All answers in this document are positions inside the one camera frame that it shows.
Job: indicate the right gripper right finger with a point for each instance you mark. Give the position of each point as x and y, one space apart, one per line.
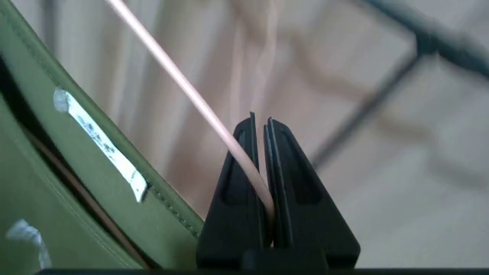
309 221

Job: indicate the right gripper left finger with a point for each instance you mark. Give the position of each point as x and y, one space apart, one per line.
229 221

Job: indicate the green long-sleeved shirt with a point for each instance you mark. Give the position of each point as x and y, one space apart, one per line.
38 198

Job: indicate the black clothes rack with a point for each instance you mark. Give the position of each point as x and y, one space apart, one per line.
439 38

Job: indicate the beige curtain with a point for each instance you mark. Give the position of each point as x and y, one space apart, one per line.
324 57

